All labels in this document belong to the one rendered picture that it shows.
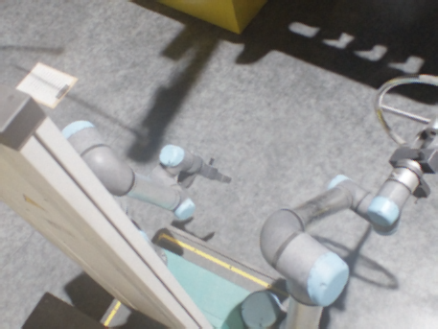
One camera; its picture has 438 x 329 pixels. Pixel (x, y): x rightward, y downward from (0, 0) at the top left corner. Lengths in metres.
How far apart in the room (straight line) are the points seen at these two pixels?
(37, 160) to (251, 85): 2.26
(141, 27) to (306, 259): 2.39
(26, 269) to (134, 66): 1.27
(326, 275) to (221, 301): 0.74
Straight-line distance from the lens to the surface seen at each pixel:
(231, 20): 3.14
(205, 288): 1.96
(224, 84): 2.96
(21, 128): 0.70
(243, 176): 2.62
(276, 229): 1.31
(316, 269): 1.26
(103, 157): 1.54
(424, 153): 1.57
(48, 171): 0.76
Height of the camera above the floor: 2.24
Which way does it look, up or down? 57 degrees down
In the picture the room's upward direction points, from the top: 23 degrees counter-clockwise
